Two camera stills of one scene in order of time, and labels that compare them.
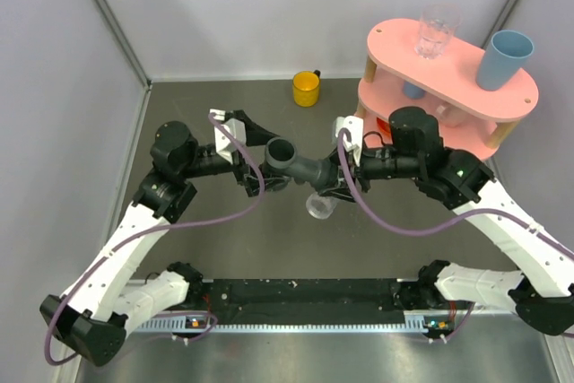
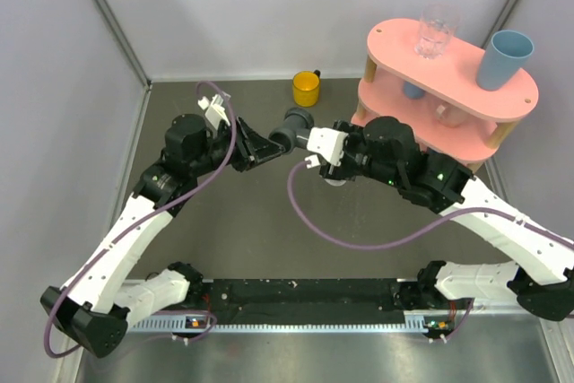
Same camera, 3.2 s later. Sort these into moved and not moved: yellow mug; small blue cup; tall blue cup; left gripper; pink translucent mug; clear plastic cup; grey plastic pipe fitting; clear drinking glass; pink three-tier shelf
Moved: left gripper; grey plastic pipe fitting; clear plastic cup
Not moved: pink three-tier shelf; tall blue cup; clear drinking glass; pink translucent mug; yellow mug; small blue cup
